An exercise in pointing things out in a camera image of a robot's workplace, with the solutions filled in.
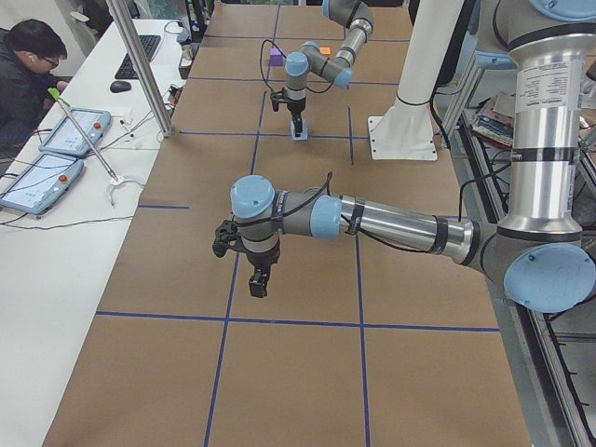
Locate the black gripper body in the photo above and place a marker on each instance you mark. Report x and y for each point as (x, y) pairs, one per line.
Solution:
(295, 106)
(263, 258)

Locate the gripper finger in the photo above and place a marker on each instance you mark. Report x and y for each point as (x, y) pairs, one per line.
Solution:
(297, 125)
(258, 283)

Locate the blue block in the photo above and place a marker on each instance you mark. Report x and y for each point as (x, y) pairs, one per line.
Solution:
(301, 138)

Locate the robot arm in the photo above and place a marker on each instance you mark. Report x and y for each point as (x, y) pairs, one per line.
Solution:
(357, 18)
(534, 252)

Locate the purple block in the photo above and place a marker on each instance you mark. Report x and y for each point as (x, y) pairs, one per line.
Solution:
(276, 57)

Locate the metal cup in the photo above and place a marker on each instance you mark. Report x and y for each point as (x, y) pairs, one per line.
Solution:
(187, 56)

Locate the reacher grabber stick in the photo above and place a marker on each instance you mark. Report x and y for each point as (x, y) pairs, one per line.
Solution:
(116, 180)

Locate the black computer mouse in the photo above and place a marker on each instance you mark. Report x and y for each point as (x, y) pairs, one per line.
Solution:
(120, 86)

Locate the stack of books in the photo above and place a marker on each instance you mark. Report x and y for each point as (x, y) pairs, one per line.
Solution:
(494, 119)

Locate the near teach pendant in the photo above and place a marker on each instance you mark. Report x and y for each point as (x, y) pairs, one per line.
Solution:
(42, 184)

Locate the teach pendant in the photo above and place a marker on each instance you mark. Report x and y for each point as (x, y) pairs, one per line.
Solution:
(66, 140)
(42, 184)

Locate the far teach pendant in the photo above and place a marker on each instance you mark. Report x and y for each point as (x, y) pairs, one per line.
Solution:
(66, 140)

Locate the seated person in black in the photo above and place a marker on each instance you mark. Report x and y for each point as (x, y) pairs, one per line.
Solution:
(30, 51)

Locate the white central pillar mount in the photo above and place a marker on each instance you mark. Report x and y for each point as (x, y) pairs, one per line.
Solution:
(405, 131)

